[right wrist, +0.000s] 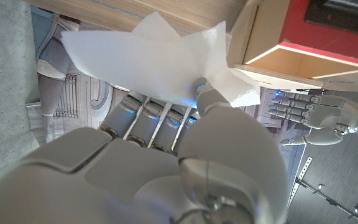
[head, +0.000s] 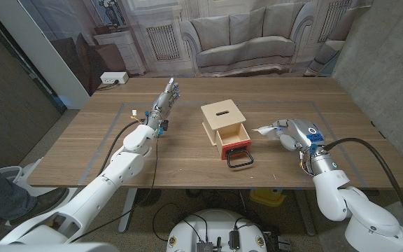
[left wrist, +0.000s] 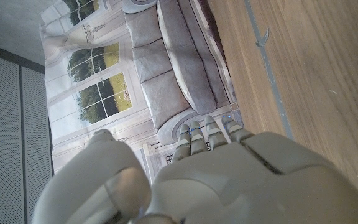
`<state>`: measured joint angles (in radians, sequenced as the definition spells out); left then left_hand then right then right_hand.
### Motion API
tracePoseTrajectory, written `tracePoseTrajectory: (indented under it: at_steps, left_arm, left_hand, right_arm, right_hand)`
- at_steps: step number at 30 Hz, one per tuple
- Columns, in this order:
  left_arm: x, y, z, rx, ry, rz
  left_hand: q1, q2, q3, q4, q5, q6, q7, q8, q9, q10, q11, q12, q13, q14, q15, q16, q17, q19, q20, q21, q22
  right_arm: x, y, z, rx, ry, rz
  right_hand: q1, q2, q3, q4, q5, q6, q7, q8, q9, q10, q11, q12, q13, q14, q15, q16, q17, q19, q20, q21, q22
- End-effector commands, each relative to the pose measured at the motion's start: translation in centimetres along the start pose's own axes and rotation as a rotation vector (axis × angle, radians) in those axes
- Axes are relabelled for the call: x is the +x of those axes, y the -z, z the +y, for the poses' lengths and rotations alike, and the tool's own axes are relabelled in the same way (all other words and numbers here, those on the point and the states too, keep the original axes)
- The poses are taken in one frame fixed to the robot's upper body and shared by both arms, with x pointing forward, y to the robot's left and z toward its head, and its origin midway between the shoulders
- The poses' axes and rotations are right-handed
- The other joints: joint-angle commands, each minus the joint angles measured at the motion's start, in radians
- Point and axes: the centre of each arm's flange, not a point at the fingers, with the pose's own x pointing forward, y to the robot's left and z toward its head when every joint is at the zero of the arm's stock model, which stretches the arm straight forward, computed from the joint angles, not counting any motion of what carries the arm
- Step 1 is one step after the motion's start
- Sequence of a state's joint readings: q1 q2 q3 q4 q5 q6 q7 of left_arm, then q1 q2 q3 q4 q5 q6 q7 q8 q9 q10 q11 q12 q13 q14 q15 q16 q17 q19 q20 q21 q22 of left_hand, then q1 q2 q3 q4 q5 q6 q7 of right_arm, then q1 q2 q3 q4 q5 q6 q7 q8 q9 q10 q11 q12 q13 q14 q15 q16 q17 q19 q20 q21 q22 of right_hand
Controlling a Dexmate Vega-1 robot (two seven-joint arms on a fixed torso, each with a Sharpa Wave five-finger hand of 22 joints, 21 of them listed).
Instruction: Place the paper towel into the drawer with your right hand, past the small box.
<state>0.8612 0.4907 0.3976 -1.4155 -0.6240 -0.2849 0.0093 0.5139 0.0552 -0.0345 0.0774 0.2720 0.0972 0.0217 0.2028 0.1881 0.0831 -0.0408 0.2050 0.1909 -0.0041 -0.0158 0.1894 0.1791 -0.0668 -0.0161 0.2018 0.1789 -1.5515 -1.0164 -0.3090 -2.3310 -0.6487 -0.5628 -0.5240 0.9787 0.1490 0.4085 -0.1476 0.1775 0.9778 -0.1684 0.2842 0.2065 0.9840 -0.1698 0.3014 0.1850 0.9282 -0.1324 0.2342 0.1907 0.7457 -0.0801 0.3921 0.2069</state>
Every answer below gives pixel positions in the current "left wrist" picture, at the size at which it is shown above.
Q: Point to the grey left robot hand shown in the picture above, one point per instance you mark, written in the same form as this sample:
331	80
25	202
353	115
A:
244	186

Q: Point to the grey tape outline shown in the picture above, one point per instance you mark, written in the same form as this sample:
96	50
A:
272	81

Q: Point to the printed living room backdrop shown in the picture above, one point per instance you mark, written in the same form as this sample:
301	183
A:
110	81

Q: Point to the perforated wall panel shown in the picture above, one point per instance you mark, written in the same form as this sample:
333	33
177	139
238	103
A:
8	140

